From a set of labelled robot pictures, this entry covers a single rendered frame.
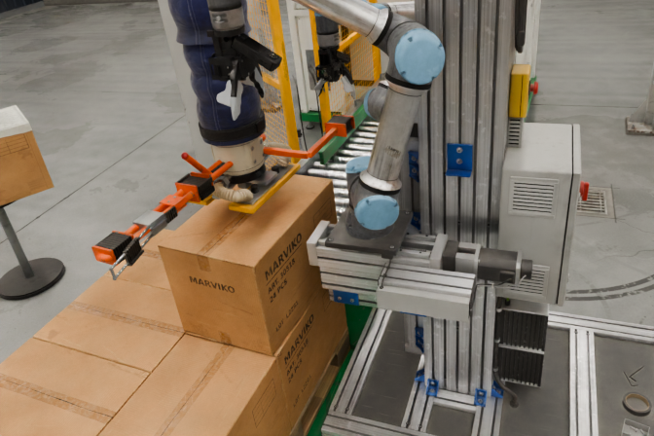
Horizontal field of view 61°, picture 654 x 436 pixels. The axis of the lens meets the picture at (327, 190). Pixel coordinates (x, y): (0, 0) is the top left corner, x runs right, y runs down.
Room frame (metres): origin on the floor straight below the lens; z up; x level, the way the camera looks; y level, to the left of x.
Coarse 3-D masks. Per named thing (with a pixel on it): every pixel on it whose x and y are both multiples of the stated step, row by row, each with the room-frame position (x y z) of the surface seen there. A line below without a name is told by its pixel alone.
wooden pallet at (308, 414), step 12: (348, 336) 1.98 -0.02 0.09; (336, 348) 1.85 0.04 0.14; (348, 348) 1.97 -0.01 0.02; (336, 360) 1.86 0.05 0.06; (324, 372) 1.73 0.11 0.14; (336, 372) 1.83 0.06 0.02; (324, 384) 1.76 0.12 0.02; (312, 396) 1.62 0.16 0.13; (324, 396) 1.70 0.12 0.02; (312, 408) 1.64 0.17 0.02; (300, 420) 1.51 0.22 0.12; (312, 420) 1.59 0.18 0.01; (300, 432) 1.49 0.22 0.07
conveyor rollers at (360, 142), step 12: (372, 120) 3.52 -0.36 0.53; (360, 132) 3.29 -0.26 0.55; (372, 132) 3.26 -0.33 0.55; (348, 144) 3.13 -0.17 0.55; (360, 144) 3.11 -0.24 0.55; (372, 144) 3.14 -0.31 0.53; (336, 156) 2.99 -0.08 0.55; (348, 156) 3.02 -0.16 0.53; (360, 156) 2.99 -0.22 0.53; (312, 168) 2.86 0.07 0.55; (324, 168) 2.89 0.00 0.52; (336, 168) 2.86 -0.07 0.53; (336, 180) 2.69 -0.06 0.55; (336, 192) 2.58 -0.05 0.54; (336, 204) 2.47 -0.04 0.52
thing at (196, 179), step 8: (184, 176) 1.62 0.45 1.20; (192, 176) 1.63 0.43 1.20; (200, 176) 1.62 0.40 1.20; (208, 176) 1.61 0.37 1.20; (176, 184) 1.57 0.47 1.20; (184, 184) 1.56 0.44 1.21; (192, 184) 1.58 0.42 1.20; (200, 184) 1.56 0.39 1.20; (208, 184) 1.58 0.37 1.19; (200, 192) 1.55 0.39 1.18; (208, 192) 1.57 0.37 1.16; (192, 200) 1.55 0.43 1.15
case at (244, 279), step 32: (288, 192) 1.91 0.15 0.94; (320, 192) 1.88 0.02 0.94; (192, 224) 1.75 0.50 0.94; (224, 224) 1.73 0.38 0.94; (256, 224) 1.70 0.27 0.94; (288, 224) 1.67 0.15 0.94; (192, 256) 1.57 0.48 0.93; (224, 256) 1.52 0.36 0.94; (256, 256) 1.50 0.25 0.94; (288, 256) 1.63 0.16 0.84; (192, 288) 1.59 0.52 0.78; (224, 288) 1.52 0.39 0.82; (256, 288) 1.45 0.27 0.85; (288, 288) 1.60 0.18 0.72; (320, 288) 1.79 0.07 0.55; (192, 320) 1.61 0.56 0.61; (224, 320) 1.54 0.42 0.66; (256, 320) 1.46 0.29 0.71; (288, 320) 1.56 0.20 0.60
